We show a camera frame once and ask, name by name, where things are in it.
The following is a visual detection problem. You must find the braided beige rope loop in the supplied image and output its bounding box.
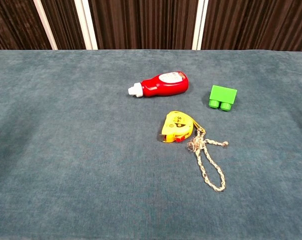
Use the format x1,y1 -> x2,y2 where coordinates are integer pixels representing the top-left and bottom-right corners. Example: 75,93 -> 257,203
187,129 -> 229,193

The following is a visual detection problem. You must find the white partition post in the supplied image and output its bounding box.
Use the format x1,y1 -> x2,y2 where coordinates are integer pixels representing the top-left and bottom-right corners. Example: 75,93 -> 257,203
73,0 -> 99,51
32,0 -> 59,51
191,0 -> 209,51

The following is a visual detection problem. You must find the red ketchup bottle white cap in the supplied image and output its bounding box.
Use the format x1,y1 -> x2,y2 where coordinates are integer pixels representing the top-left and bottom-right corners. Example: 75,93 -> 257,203
127,71 -> 190,98

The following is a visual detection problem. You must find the blue-grey velvet tablecloth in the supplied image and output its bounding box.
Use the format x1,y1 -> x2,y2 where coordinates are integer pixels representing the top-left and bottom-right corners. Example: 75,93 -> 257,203
0,49 -> 302,240

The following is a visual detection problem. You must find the green toy building block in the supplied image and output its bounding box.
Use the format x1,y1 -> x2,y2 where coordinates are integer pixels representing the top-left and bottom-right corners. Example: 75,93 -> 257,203
208,84 -> 238,112

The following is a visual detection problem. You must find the yellow tape measure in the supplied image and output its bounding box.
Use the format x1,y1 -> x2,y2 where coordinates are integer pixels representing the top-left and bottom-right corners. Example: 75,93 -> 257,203
157,110 -> 206,144

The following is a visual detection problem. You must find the dark brown ribbed partition panel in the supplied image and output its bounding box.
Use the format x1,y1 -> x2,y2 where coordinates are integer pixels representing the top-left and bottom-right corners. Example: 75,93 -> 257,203
87,0 -> 200,50
40,0 -> 87,51
201,0 -> 302,54
0,0 -> 53,51

